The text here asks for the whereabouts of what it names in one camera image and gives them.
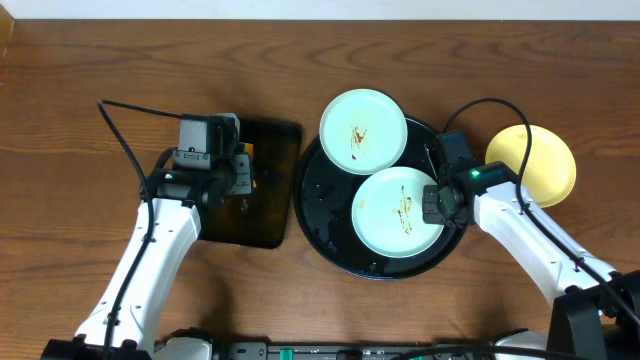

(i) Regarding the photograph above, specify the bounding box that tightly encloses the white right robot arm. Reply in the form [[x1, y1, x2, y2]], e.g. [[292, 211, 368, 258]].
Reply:
[[422, 162, 639, 359]]

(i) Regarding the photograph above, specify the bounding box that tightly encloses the green and yellow sponge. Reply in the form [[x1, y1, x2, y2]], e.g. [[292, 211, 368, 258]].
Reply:
[[243, 143, 254, 160]]

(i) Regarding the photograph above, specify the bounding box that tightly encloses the mint plate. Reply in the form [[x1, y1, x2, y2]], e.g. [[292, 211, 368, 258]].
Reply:
[[351, 167, 444, 258], [319, 89, 408, 175]]

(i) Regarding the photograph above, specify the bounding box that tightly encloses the black rectangular tray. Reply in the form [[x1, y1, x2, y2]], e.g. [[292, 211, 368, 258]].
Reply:
[[200, 118, 302, 249]]

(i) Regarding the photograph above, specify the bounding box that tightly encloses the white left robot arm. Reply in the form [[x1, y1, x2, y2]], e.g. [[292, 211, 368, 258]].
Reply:
[[41, 148, 253, 360]]

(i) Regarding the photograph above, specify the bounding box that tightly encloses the yellow plate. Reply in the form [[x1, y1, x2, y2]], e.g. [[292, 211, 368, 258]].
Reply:
[[485, 125, 577, 208]]

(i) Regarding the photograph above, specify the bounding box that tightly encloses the black round tray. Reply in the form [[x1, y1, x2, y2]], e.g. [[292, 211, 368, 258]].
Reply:
[[293, 118, 465, 279]]

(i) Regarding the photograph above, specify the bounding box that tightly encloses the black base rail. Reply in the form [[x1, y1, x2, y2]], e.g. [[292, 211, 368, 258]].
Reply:
[[154, 339, 551, 360]]

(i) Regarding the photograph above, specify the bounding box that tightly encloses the black cable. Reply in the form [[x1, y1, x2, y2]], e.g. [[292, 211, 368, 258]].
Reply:
[[96, 98, 184, 360], [442, 97, 640, 331]]

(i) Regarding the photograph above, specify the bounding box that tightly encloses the right black cable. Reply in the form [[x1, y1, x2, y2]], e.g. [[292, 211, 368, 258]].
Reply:
[[442, 97, 640, 331]]

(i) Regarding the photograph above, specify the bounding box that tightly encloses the left black cable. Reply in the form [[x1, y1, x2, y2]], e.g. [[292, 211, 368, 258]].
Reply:
[[96, 98, 184, 360]]

